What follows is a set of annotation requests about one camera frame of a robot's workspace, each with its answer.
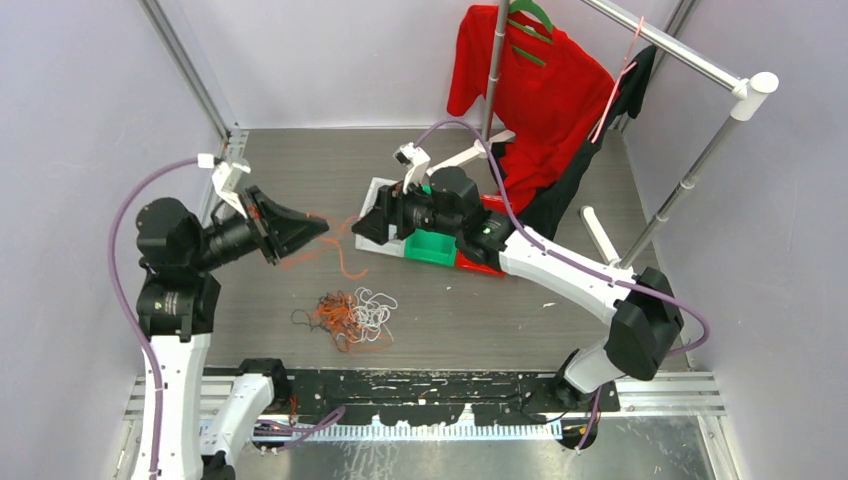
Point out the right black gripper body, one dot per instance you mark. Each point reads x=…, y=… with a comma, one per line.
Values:
x=417, y=211

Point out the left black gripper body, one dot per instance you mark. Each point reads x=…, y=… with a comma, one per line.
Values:
x=226, y=239

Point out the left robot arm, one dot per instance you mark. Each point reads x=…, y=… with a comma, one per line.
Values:
x=176, y=310

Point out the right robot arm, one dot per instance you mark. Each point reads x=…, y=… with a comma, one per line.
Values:
x=639, y=311

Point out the white plastic bin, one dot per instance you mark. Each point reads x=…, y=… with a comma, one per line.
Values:
x=393, y=247

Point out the green plastic bin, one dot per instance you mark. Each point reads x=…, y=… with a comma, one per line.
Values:
x=430, y=247

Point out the red plastic bin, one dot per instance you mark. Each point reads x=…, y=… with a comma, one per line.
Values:
x=490, y=202

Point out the black t-shirt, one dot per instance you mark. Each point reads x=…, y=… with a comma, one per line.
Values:
x=547, y=208

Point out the red t-shirt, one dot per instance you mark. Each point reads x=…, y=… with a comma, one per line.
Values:
x=550, y=96

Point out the green clothes hanger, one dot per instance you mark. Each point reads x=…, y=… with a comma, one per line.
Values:
x=529, y=8

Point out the pink clothes hanger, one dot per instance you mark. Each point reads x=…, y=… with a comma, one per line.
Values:
x=626, y=66

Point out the metal clothes rack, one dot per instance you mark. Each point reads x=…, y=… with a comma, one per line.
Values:
x=742, y=219

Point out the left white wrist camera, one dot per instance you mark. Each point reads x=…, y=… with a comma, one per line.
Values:
x=230, y=180

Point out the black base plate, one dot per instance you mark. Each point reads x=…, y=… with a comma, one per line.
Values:
x=417, y=398

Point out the aluminium frame rail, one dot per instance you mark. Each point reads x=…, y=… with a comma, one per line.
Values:
x=668, y=396

